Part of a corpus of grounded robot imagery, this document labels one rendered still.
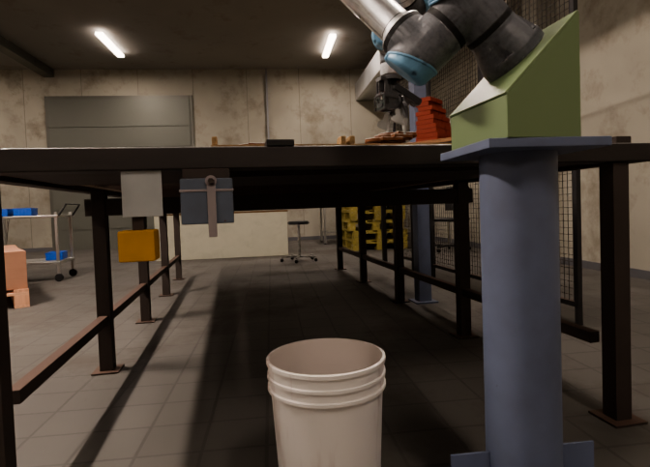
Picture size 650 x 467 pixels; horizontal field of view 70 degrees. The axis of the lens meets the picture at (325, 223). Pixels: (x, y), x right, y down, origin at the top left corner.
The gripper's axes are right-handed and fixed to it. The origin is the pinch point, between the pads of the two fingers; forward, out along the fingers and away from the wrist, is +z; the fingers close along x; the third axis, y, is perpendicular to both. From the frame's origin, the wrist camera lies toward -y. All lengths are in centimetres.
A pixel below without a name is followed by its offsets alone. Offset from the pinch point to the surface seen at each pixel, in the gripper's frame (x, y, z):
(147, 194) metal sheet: 11, 83, 20
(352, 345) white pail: 25, 32, 63
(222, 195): 17, 65, 20
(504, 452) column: 60, 12, 81
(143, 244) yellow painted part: 13, 85, 32
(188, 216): 15, 74, 25
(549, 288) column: 66, 4, 44
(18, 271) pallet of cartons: -312, 175, 69
